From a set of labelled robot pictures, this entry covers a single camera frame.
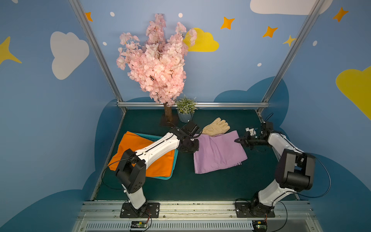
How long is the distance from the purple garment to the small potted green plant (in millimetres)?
207

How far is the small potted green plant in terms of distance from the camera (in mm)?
1033

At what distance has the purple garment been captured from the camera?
0.86m
